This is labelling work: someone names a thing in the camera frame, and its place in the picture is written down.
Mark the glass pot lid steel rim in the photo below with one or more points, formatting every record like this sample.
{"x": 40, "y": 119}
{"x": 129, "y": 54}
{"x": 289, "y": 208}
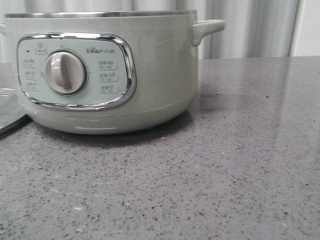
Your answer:
{"x": 12, "y": 115}

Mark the pale green electric cooking pot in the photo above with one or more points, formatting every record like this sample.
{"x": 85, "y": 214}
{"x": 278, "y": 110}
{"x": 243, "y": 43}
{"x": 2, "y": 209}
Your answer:
{"x": 101, "y": 73}

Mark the white pleated curtain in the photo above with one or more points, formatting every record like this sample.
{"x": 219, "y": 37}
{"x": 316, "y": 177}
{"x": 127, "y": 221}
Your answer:
{"x": 254, "y": 28}

